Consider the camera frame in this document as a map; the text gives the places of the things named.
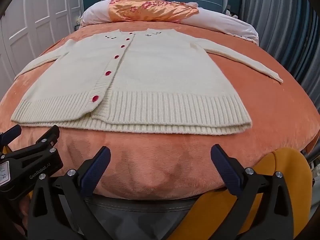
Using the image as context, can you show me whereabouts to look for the white wardrobe doors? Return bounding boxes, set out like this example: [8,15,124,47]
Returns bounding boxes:
[0,0,84,85]

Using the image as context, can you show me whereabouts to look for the orange plush blanket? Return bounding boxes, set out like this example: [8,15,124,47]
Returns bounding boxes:
[0,21,320,230]

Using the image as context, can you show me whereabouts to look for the grey pleated curtain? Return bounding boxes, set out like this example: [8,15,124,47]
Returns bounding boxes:
[240,0,320,110]

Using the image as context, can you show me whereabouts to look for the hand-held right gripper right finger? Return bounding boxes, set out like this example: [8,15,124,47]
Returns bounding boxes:
[210,144,294,240]

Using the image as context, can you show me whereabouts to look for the grey smooth fabric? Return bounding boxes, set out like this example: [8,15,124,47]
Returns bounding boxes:
[84,194,200,240]

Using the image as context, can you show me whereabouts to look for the white pillow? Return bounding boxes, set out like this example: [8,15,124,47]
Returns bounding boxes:
[82,0,259,45]

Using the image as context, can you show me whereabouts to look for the yellow cloth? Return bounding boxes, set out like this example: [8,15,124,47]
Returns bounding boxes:
[175,148,313,240]

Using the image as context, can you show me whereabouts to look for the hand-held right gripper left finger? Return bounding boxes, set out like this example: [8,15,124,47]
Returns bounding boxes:
[27,146,112,240]

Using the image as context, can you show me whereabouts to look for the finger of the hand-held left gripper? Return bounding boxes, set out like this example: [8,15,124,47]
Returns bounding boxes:
[0,124,22,153]
[9,125,60,158]

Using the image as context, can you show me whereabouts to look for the orange floral satin pillow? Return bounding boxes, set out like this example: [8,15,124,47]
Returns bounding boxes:
[108,0,199,23]

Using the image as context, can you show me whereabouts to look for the cream knitted cardigan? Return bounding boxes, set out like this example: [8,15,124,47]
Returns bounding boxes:
[10,28,284,135]

